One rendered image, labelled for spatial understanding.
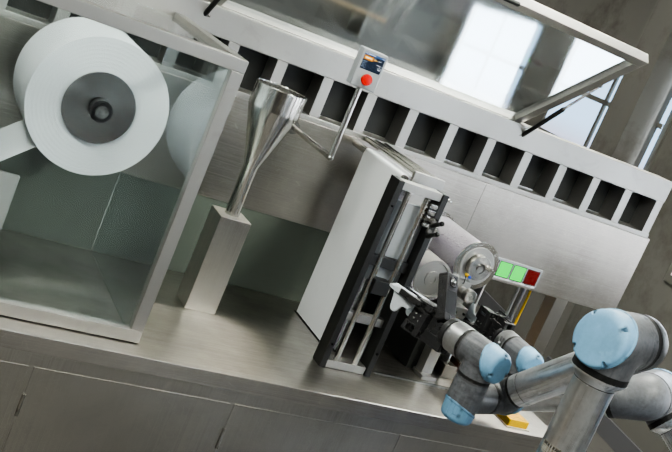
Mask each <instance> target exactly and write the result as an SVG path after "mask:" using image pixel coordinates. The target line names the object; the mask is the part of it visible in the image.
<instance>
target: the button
mask: <svg viewBox="0 0 672 452"><path fill-rule="evenodd" d="M497 416H498V417H499V418H500V419H501V420H502V421H503V422H504V423H505V424H506V425H507V426H512V427H517V428H522V429H527V427H528V425H529V422H528V421H527V420H526V419H525V418H524V417H523V416H521V415H520V414H519V413H516V414H512V415H506V416H505V415H498V414H497Z"/></svg>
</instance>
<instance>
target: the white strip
mask: <svg viewBox="0 0 672 452"><path fill-rule="evenodd" d="M352 144H353V146H355V147H356V148H357V149H359V150H360V151H361V152H363V153H364V154H363V156H362V158H361V161H360V163H359V165H358V168H357V170H356V172H355V175H354V177H353V179H352V182H351V184H350V187H349V189H348V191H347V194H346V196H345V198H344V201H343V203H342V205H341V208H340V210H339V212H338V215H337V217H336V220H335V222H334V224H333V227H332V229H331V231H330V234H329V236H328V238H327V241H326V243H325V245H324V248H323V250H322V252H321V255H320V257H319V260H318V262H317V264H316V267H315V269H314V271H313V274H312V276H311V278H310V281H309V283H308V285H307V288H306V290H305V293H304V295H303V297H302V300H301V302H300V304H299V307H298V309H297V311H295V310H294V311H295V313H296V314H297V315H298V316H299V318H300V319H301V320H302V321H303V323H304V324H305V325H306V326H307V328H308V329H309V330H310V332H311V333H312V334H313V335H314V337H315V338H316V339H317V340H318V342H319V341H320V339H321V337H322V335H323V332H324V330H325V328H326V325H327V323H328V321H329V318H330V316H331V314H332V311H333V309H334V307H335V304H336V302H337V300H338V297H339V295H340V293H341V291H342V288H343V286H344V284H345V281H346V279H347V277H348V274H349V272H350V270H351V267H352V265H353V263H354V260H355V258H356V256H357V254H358V251H359V249H360V247H361V244H362V242H363V240H364V237H365V235H366V233H367V230H368V228H369V226H370V223H371V221H372V219H373V216H374V214H375V212H376V210H377V207H378V205H379V203H380V200H381V198H382V196H383V193H384V191H385V189H386V186H387V184H388V182H389V179H390V177H391V175H392V174H393V175H396V176H398V177H400V178H403V179H406V180H408V177H407V176H409V175H407V174H406V173H405V172H403V171H402V170H400V169H399V168H398V167H396V166H395V165H394V164H392V163H391V162H389V161H388V160H387V159H385V158H384V157H382V156H381V155H380V154H378V153H377V152H376V151H374V150H372V149H369V148H368V147H366V146H365V145H363V144H362V143H361V142H359V141H358V140H353V142H352ZM406 175H407V176H406Z"/></svg>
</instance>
